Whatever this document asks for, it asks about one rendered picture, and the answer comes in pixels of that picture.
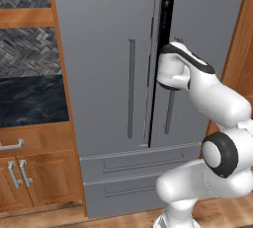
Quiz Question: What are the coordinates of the silver cupboard door handle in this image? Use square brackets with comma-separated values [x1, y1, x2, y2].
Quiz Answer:
[7, 160, 23, 189]
[18, 159, 35, 188]

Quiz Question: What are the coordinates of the silver drawer handle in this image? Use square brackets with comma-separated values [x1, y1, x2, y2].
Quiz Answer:
[0, 138, 26, 151]

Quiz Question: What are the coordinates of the grey fridge drawer front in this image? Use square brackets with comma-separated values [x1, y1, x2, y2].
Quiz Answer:
[79, 141, 203, 185]
[82, 171, 173, 220]

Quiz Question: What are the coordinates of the wooden wall shelf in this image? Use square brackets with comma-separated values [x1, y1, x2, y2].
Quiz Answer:
[0, 7, 55, 30]

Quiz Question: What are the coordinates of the wooden drawer front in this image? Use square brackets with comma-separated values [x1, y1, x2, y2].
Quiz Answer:
[0, 126, 76, 157]

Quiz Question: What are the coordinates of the wooden cupboard door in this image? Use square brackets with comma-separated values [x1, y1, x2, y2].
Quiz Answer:
[0, 157, 35, 214]
[15, 150, 83, 207]

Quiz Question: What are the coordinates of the grey fridge drawer handle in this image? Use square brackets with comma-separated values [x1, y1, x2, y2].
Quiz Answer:
[104, 184, 158, 198]
[101, 152, 186, 175]

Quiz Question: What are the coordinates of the wooden fridge side panel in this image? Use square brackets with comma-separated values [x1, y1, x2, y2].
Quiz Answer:
[45, 0, 89, 218]
[205, 0, 253, 138]

